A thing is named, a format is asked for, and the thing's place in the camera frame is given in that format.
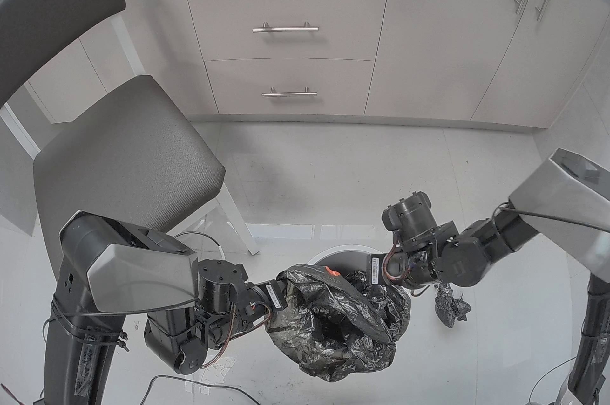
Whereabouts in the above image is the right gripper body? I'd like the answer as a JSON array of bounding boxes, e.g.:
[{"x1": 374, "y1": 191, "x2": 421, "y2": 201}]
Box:
[{"x1": 367, "y1": 253, "x2": 414, "y2": 291}]

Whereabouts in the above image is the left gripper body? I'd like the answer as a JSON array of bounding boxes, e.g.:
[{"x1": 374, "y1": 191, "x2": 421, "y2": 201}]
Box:
[{"x1": 242, "y1": 278, "x2": 290, "y2": 324}]

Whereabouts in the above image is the black plastic bag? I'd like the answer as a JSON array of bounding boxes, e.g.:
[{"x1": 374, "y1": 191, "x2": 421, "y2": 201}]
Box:
[{"x1": 264, "y1": 264, "x2": 413, "y2": 384}]

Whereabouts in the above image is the white trash bin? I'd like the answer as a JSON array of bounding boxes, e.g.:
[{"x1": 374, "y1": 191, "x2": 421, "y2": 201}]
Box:
[{"x1": 305, "y1": 245, "x2": 382, "y2": 275}]

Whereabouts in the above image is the crumpled black plastic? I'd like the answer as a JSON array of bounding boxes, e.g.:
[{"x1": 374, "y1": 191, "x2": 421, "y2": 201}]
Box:
[{"x1": 434, "y1": 283, "x2": 472, "y2": 328}]

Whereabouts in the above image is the grey padded chair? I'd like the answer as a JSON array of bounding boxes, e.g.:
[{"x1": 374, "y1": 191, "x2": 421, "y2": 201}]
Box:
[{"x1": 0, "y1": 0, "x2": 261, "y2": 280}]

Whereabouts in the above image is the beige cabinet with drawers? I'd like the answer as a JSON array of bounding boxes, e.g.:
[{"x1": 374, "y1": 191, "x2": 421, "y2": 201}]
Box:
[{"x1": 0, "y1": 0, "x2": 610, "y2": 131}]

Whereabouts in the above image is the black cable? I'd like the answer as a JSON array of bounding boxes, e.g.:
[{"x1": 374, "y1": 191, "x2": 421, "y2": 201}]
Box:
[
  {"x1": 173, "y1": 230, "x2": 226, "y2": 261},
  {"x1": 145, "y1": 374, "x2": 261, "y2": 405}
]

